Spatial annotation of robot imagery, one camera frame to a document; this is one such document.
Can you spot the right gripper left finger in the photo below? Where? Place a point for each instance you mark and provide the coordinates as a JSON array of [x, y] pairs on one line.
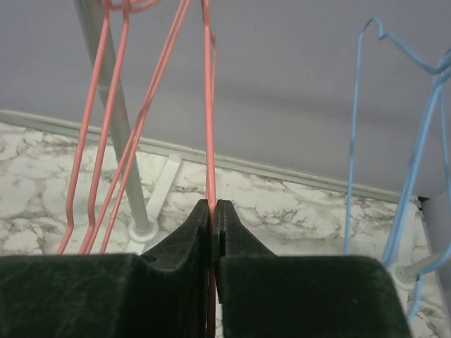
[[161, 293]]

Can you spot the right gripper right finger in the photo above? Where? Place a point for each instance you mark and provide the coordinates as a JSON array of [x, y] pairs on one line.
[[266, 295]]

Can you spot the white clothes rack frame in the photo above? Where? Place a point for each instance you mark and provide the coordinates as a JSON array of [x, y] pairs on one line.
[[144, 227]]

